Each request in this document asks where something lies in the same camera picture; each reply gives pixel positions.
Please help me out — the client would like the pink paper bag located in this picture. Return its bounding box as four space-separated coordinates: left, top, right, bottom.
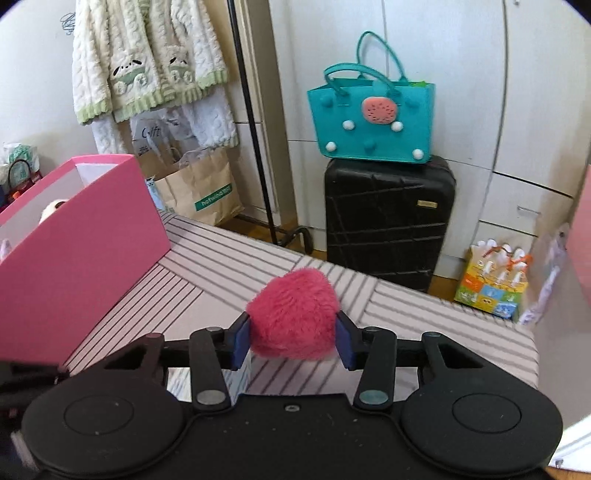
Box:
565 165 591 278

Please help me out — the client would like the brown paper bag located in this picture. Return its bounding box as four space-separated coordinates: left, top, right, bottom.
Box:
152 147 246 227

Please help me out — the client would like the pink cardboard box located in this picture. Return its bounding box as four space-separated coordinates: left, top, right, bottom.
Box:
0 154 172 366

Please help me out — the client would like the black suitcase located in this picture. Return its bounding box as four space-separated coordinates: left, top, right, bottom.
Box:
324 154 458 294

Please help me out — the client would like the teal felt tote bag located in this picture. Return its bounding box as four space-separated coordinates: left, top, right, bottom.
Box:
307 31 437 164

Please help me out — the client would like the pink fluffy pompom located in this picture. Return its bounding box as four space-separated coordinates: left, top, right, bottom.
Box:
246 269 341 360

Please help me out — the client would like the white panda plush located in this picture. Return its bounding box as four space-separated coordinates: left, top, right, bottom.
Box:
38 198 70 226

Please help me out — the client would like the colourful bottle pack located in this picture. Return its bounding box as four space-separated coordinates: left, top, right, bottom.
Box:
454 239 532 322

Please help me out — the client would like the woven basket bag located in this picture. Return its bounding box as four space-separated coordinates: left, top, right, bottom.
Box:
0 159 45 204

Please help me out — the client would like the white and green plastic bag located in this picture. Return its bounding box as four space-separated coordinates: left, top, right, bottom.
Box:
2 141 40 172

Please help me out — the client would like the white paper gift bag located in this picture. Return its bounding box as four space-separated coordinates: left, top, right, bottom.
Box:
130 115 186 160

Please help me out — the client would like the striped table cloth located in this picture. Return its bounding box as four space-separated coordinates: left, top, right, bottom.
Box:
65 210 541 408

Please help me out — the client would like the clear plastic bag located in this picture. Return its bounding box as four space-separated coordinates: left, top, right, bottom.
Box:
519 223 571 326

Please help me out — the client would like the beige wooden cabinet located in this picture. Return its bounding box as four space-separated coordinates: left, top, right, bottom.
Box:
231 0 288 219

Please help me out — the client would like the black clothes rack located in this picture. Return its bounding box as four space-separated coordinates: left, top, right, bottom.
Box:
228 0 315 256

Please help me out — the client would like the white wardrobe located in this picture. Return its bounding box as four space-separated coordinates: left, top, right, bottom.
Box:
272 0 591 278

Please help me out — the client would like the white and green fluffy cardigan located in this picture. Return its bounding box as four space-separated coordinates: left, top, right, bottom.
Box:
71 0 230 126

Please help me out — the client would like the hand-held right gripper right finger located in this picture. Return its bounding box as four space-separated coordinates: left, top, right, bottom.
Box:
335 311 488 410

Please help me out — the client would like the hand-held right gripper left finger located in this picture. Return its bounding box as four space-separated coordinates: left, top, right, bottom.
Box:
102 312 253 413

